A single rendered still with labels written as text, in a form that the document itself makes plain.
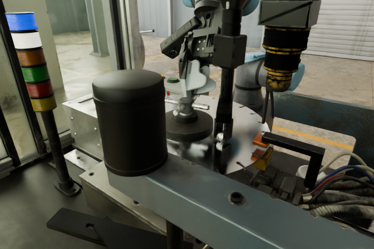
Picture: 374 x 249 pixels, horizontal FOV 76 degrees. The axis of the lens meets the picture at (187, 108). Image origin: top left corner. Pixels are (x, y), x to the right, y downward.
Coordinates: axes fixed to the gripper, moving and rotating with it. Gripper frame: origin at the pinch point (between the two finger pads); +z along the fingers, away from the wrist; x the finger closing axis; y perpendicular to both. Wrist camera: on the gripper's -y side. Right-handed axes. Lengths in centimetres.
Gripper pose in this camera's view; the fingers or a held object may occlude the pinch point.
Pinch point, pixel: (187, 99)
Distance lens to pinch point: 51.0
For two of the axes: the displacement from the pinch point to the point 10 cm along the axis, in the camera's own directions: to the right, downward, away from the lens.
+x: 6.1, 1.9, 7.7
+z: -1.8, 9.8, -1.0
